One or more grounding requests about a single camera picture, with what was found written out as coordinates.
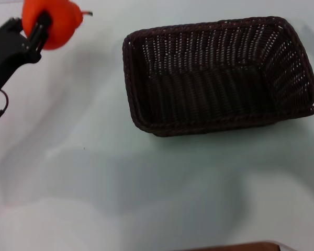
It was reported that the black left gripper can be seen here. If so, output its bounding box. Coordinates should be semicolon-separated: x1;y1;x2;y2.
0;11;53;100

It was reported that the orange toy pear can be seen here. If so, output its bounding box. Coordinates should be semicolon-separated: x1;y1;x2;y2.
21;0;94;51

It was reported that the dark brown woven basket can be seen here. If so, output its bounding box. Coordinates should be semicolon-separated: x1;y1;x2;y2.
122;16;314;138

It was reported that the brown wooden board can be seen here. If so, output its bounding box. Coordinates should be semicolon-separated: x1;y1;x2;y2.
183;241;282;251

